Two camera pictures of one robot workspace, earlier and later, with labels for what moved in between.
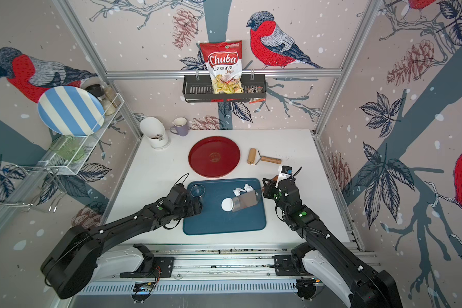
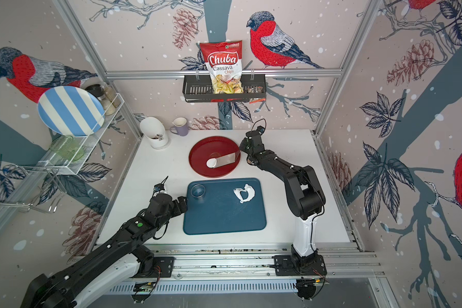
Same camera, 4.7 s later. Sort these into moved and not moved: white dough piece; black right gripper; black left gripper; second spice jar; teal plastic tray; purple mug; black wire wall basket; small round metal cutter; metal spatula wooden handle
Moved: metal spatula wooden handle; black left gripper; black right gripper
Not moved: teal plastic tray; white dough piece; purple mug; second spice jar; small round metal cutter; black wire wall basket
